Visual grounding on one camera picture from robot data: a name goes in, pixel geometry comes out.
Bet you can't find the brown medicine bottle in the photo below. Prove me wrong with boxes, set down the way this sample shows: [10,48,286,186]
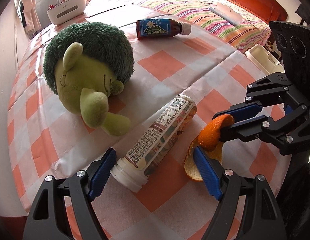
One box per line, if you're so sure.
[136,18,191,40]

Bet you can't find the grey cabinet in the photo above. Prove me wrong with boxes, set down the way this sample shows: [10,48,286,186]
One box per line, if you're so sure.
[35,0,64,28]

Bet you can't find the orange peel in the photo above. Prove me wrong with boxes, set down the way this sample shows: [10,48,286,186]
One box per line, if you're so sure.
[184,114,236,182]

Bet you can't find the cream lidded box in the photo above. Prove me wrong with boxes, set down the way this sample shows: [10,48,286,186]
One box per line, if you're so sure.
[245,43,285,75]

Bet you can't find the white storage box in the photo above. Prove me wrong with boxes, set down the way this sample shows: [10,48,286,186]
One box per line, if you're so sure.
[46,0,86,26]

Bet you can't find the striped bed sheet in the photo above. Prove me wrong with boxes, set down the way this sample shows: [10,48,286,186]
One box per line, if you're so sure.
[138,0,272,50]

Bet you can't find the white flat device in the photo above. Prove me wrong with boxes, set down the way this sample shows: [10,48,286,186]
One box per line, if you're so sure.
[209,1,243,26]

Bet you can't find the beige curtain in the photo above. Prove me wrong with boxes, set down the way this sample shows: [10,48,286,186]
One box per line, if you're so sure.
[16,0,42,33]

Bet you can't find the white printed tube bottle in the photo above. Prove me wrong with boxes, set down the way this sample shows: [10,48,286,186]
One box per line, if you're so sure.
[110,94,197,193]

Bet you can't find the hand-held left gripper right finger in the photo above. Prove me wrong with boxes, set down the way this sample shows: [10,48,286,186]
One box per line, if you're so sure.
[193,146,287,240]

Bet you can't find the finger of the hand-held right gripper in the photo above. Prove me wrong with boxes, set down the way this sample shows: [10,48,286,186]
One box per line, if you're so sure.
[219,104,310,156]
[212,72,295,121]

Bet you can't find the green broccoli plush toy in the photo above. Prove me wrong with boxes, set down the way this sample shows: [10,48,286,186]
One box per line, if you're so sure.
[43,21,135,137]

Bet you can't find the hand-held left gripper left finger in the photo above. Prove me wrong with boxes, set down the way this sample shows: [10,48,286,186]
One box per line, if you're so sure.
[23,147,117,240]

